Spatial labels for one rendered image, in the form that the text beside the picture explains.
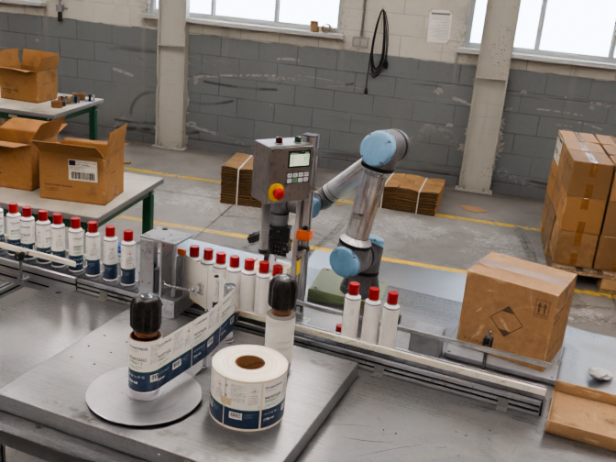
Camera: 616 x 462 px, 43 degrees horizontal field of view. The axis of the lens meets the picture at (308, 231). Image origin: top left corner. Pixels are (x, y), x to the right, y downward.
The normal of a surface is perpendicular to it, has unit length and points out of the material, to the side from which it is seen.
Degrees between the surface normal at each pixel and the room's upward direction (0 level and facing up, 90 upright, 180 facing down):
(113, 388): 0
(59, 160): 91
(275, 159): 90
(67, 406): 0
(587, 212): 90
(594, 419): 0
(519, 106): 90
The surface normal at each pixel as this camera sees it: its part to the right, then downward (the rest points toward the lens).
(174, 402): 0.08, -0.94
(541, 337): -0.53, 0.24
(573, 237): -0.22, 0.25
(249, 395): 0.05, 0.33
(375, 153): -0.46, 0.05
